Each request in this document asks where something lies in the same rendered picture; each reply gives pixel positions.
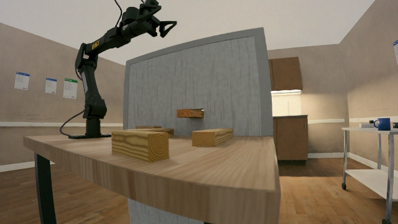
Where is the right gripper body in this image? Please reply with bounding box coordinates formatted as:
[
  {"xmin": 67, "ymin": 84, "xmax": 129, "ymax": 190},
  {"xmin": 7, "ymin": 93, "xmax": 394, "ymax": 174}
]
[{"xmin": 130, "ymin": 10, "xmax": 161, "ymax": 37}]

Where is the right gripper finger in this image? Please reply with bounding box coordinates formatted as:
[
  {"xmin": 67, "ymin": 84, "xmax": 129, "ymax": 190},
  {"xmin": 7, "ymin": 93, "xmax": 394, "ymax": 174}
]
[
  {"xmin": 160, "ymin": 21, "xmax": 177, "ymax": 38},
  {"xmin": 137, "ymin": 3, "xmax": 162, "ymax": 23}
]

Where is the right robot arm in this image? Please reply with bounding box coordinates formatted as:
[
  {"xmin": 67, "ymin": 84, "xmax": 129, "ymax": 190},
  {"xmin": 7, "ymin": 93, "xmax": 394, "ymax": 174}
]
[{"xmin": 68, "ymin": 7, "xmax": 138, "ymax": 139}]

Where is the light grey panel with slot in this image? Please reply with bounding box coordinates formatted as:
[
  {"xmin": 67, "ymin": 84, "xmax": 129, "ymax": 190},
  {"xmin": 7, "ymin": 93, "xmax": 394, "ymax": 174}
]
[{"xmin": 123, "ymin": 27, "xmax": 274, "ymax": 224}]

